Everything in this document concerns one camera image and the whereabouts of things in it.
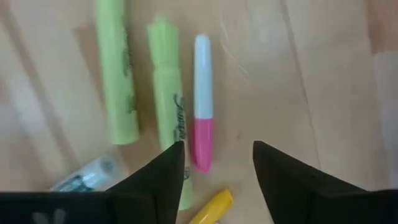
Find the yellow white thin marker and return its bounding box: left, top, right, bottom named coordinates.
left=188, top=189, right=234, bottom=224

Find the green chunky whiteboard marker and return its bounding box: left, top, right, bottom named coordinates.
left=50, top=155, right=118, bottom=192

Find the green highlighter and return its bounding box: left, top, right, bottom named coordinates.
left=147, top=14, right=193, bottom=211
left=95, top=0, right=140, bottom=146

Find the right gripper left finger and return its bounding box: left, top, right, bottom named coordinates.
left=0, top=140, right=187, bottom=224

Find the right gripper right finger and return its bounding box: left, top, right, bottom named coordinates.
left=252, top=140, right=398, bottom=224

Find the pink white thin marker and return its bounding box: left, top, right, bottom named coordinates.
left=190, top=34, right=215, bottom=174

